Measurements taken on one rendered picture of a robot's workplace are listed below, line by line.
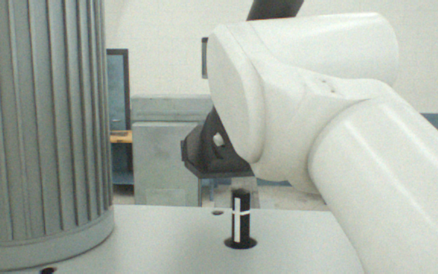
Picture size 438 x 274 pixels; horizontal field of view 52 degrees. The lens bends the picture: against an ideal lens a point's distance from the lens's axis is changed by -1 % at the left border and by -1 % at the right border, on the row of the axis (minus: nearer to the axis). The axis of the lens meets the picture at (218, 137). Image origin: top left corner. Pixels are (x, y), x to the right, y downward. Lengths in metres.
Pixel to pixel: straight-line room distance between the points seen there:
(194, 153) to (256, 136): 0.23
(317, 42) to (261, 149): 0.09
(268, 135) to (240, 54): 0.05
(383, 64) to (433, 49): 7.10
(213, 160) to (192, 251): 0.11
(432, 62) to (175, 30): 3.87
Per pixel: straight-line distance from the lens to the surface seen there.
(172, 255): 0.49
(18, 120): 0.45
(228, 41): 0.28
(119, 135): 6.77
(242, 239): 0.51
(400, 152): 0.21
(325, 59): 0.30
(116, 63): 7.27
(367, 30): 0.32
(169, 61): 7.12
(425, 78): 7.40
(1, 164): 0.46
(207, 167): 0.46
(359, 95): 0.23
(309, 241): 0.53
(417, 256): 0.18
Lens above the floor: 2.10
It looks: 11 degrees down
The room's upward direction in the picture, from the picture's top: straight up
